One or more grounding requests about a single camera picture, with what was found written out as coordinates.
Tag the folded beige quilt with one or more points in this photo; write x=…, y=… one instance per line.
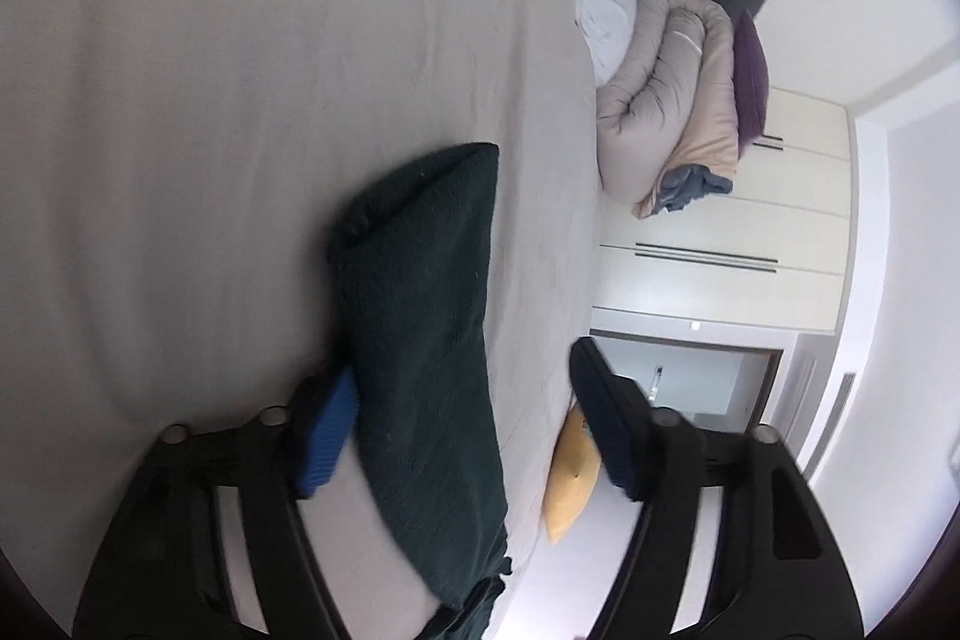
x=675, y=85

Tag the yellow pillow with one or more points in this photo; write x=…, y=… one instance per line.
x=570, y=475

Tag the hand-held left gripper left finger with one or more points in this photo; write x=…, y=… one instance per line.
x=330, y=430

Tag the blue grey crumpled cloth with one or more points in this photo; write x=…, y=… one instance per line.
x=686, y=186

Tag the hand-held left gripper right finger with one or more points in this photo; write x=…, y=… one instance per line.
x=607, y=430

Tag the bed with light grey sheet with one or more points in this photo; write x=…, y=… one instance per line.
x=225, y=85

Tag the cream wardrobe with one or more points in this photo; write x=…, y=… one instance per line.
x=795, y=212

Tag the purple cushion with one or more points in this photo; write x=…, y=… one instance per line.
x=750, y=70

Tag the dark green towel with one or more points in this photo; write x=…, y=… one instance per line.
x=420, y=325

